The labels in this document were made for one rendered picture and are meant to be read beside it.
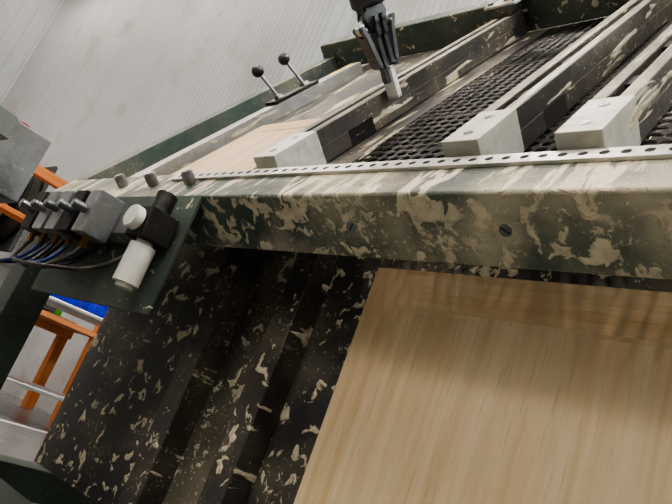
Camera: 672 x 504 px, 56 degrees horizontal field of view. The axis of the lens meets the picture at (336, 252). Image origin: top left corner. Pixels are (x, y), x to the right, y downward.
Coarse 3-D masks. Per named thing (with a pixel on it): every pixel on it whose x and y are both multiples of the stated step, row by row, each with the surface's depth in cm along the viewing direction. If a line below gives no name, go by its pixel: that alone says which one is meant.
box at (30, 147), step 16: (16, 128) 153; (0, 144) 151; (16, 144) 153; (32, 144) 156; (48, 144) 159; (0, 160) 151; (16, 160) 154; (32, 160) 156; (0, 176) 151; (16, 176) 154; (0, 192) 151; (16, 192) 154
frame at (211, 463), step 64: (192, 256) 160; (256, 256) 140; (320, 256) 123; (0, 320) 155; (128, 320) 165; (192, 320) 148; (256, 320) 134; (320, 320) 123; (0, 384) 156; (128, 384) 151; (192, 384) 129; (256, 384) 116; (320, 384) 115; (64, 448) 155; (128, 448) 140; (192, 448) 128; (256, 448) 114
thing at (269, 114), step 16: (320, 80) 205; (336, 80) 207; (304, 96) 197; (320, 96) 202; (256, 112) 188; (272, 112) 188; (288, 112) 193; (224, 128) 181; (240, 128) 180; (256, 128) 184; (208, 144) 172; (224, 144) 176; (176, 160) 165; (192, 160) 169
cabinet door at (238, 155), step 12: (300, 120) 168; (312, 120) 163; (252, 132) 174; (264, 132) 170; (276, 132) 165; (288, 132) 161; (228, 144) 170; (240, 144) 166; (252, 144) 161; (264, 144) 157; (216, 156) 161; (228, 156) 158; (240, 156) 153; (252, 156) 149; (192, 168) 157; (204, 168) 154; (216, 168) 150; (228, 168) 146; (240, 168) 141; (252, 168) 138
